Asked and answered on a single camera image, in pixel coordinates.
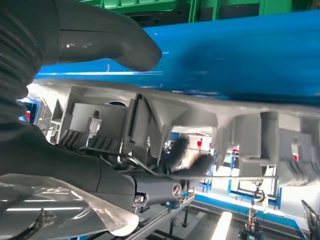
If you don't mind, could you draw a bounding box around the blue metal shelf rack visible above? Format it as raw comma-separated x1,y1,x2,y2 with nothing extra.
35,9,320,107

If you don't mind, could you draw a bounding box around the green plastic crate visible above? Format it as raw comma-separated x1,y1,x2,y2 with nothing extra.
75,0,294,24

